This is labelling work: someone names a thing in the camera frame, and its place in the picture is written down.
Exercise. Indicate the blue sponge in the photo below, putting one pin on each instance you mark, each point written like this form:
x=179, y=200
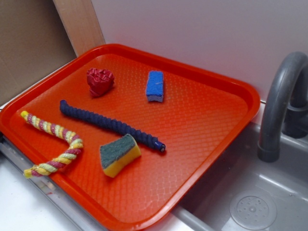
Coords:
x=155, y=86

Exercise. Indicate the green and yellow sponge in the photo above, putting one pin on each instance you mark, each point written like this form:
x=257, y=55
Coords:
x=118, y=154

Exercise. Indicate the orange plastic tray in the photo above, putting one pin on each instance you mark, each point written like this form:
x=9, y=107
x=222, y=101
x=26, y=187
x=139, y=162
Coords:
x=201, y=114

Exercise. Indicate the crumpled red cloth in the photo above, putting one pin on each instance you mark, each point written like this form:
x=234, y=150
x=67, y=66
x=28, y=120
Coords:
x=100, y=81

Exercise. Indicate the grey toy sink basin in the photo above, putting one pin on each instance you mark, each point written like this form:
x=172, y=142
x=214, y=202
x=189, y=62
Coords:
x=242, y=193

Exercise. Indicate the wooden board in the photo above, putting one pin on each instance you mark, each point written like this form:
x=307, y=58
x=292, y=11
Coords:
x=81, y=24

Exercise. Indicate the grey plastic faucet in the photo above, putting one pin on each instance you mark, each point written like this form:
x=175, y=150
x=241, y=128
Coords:
x=286, y=109

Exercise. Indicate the brown cardboard panel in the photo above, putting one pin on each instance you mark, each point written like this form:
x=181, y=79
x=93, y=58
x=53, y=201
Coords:
x=33, y=44

